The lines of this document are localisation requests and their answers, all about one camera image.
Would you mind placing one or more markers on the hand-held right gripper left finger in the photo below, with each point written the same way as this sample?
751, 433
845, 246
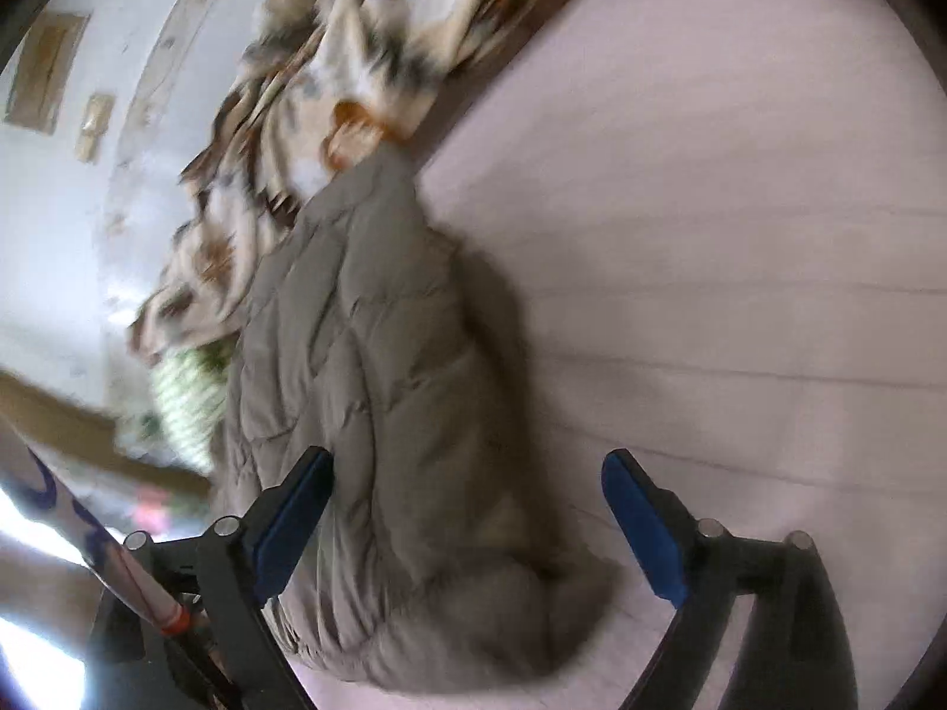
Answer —
296, 521

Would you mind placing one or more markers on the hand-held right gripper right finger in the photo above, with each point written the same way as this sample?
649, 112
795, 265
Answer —
644, 529

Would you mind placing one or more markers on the grey-brown puffer jacket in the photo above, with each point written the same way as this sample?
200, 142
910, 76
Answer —
385, 399

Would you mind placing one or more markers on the green checkered pillow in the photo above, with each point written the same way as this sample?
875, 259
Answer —
189, 399

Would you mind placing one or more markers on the white blue patterned pole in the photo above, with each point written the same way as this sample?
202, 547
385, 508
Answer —
81, 525

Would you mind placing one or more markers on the pink quilted bed cover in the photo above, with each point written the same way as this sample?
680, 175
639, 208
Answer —
703, 237

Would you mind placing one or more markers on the beige floral blanket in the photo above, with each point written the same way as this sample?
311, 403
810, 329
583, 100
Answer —
370, 52

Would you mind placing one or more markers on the small brass wall plate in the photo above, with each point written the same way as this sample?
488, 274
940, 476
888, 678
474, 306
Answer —
96, 127

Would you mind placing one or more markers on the large brass wall plate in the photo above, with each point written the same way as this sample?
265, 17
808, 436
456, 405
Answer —
46, 72

